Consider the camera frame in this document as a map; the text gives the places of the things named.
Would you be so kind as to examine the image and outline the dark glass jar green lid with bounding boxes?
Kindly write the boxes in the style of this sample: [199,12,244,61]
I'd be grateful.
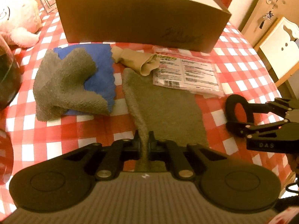
[0,36,22,110]

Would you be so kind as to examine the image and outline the red and white packet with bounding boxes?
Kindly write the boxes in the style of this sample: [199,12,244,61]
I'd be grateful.
[269,206,299,224]

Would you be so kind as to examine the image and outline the wooden door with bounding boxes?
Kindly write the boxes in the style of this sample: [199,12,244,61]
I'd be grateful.
[239,0,299,48]

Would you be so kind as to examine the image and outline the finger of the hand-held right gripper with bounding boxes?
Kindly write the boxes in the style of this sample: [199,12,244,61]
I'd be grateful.
[245,97,299,117]
[228,119,290,139]

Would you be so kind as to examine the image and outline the beige stocking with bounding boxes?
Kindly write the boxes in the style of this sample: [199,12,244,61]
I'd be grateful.
[110,46,160,76]

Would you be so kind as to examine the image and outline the pink plush pig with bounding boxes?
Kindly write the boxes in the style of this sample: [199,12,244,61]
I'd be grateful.
[0,0,43,48]

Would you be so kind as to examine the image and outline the olive grey towel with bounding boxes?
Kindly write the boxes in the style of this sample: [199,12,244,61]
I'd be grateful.
[122,68,209,172]

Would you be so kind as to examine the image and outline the fluffy grey cloth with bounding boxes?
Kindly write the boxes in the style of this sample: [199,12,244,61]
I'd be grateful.
[33,48,111,122]

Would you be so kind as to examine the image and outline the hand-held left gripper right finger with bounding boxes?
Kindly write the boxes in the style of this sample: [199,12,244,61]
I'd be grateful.
[148,131,226,181]

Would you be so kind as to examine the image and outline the blue cloth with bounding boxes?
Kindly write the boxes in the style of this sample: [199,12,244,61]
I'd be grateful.
[53,44,116,116]

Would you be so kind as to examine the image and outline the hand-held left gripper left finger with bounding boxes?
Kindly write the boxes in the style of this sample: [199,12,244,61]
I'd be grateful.
[62,130,142,181]

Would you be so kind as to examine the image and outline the red checkered tablecloth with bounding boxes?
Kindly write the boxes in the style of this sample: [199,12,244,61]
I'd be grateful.
[0,3,295,208]

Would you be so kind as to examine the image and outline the white wooden chair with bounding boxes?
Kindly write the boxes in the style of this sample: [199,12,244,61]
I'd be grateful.
[253,16,299,94]

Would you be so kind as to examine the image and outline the brown cardboard box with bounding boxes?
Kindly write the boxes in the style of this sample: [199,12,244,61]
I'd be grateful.
[56,0,232,54]

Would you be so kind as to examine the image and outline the plastic bag of cotton swabs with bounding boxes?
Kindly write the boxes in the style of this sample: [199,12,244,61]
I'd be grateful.
[152,47,225,98]

